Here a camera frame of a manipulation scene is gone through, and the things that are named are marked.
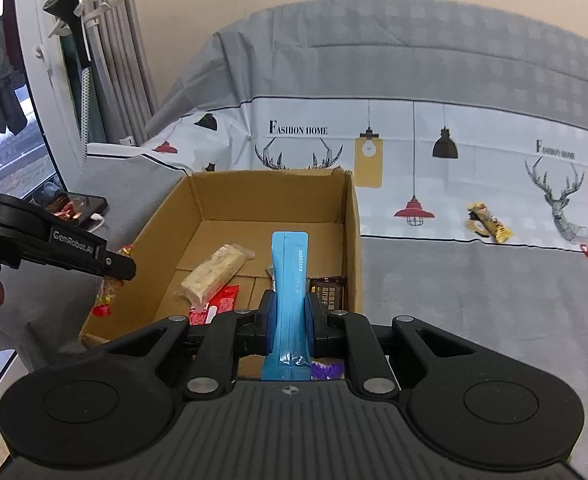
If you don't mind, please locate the clear rice cracker snack pack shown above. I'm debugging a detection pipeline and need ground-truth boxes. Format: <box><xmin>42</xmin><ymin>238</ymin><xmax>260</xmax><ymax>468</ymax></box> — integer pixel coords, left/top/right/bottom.
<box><xmin>177</xmin><ymin>244</ymin><xmax>255</xmax><ymax>311</ymax></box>

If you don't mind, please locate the yellow chocolate bar wrapper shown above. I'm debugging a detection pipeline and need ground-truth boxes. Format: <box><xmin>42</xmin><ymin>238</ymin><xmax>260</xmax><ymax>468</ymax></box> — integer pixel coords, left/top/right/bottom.
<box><xmin>465</xmin><ymin>202</ymin><xmax>513</xmax><ymax>244</ymax></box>

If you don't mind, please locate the black brown chocolate packet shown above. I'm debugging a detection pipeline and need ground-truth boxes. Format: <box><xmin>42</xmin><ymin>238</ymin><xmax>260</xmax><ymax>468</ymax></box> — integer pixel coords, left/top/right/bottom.
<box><xmin>304</xmin><ymin>276</ymin><xmax>345</xmax><ymax>382</ymax></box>

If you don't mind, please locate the small red gold candy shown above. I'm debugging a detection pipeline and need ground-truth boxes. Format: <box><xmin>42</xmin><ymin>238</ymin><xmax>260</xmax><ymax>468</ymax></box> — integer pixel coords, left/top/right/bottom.
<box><xmin>91</xmin><ymin>244</ymin><xmax>134</xmax><ymax>318</ymax></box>

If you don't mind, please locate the black white clip lamp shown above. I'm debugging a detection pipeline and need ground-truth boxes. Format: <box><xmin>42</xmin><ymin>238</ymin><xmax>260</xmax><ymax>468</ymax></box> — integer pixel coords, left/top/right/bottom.
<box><xmin>41</xmin><ymin>0</ymin><xmax>142</xmax><ymax>172</ymax></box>

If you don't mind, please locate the grey curtain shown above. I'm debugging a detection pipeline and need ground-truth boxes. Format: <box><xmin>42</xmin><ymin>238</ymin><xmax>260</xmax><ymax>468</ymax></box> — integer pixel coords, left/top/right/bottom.
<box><xmin>86</xmin><ymin>0</ymin><xmax>157</xmax><ymax>146</ymax></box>

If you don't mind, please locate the brown cardboard box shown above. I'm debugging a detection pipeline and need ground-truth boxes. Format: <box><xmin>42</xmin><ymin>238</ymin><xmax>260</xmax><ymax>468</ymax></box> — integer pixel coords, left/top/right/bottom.
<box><xmin>79</xmin><ymin>168</ymin><xmax>362</xmax><ymax>348</ymax></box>

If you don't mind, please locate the blue stick sachet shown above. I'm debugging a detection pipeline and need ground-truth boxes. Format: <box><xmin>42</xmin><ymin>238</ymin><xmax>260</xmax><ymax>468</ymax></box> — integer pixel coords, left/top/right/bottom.
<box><xmin>262</xmin><ymin>231</ymin><xmax>311</xmax><ymax>382</ymax></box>

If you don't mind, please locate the red snack packet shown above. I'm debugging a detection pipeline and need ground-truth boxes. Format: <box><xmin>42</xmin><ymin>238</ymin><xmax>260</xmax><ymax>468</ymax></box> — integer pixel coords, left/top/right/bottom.
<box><xmin>188</xmin><ymin>285</ymin><xmax>240</xmax><ymax>326</ymax></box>

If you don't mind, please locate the printed grey sofa cover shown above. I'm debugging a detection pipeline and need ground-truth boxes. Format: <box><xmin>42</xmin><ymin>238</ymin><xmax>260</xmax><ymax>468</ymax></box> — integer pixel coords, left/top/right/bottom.
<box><xmin>0</xmin><ymin>0</ymin><xmax>588</xmax><ymax>479</ymax></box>

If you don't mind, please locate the purple silver snack bar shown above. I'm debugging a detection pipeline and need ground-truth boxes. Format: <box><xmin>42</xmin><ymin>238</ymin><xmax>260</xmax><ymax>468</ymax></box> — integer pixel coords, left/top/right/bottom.
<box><xmin>266</xmin><ymin>264</ymin><xmax>277</xmax><ymax>292</ymax></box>

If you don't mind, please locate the smartphone with lit screen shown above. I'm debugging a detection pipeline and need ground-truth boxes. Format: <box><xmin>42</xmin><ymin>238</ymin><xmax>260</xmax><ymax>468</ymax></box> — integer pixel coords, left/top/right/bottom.
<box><xmin>46</xmin><ymin>193</ymin><xmax>108</xmax><ymax>232</ymax></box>

